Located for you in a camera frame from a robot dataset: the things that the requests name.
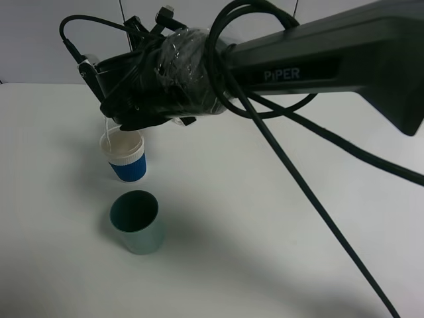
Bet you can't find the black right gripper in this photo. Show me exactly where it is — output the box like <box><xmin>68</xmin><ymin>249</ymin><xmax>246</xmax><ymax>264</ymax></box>
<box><xmin>96</xmin><ymin>49</ymin><xmax>171</xmax><ymax>131</ymax></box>

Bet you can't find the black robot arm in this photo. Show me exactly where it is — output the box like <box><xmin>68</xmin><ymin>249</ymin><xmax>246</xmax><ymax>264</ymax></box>
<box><xmin>96</xmin><ymin>1</ymin><xmax>423</xmax><ymax>136</ymax></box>

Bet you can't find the blue white ribbed cup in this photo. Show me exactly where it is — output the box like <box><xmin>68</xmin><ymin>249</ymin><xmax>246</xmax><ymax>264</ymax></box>
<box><xmin>99</xmin><ymin>127</ymin><xmax>146</xmax><ymax>182</ymax></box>

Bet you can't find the teal green plastic cup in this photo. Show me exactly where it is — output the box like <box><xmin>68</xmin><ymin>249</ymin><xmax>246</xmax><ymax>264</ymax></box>
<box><xmin>109</xmin><ymin>190</ymin><xmax>164</xmax><ymax>255</ymax></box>

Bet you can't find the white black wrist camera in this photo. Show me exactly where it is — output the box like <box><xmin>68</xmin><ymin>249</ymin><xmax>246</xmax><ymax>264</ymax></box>
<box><xmin>78</xmin><ymin>54</ymin><xmax>105</xmax><ymax>102</ymax></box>

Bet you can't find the black camera cable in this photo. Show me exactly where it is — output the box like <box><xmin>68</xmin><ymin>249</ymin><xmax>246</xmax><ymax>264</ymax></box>
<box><xmin>59</xmin><ymin>0</ymin><xmax>424</xmax><ymax>318</ymax></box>

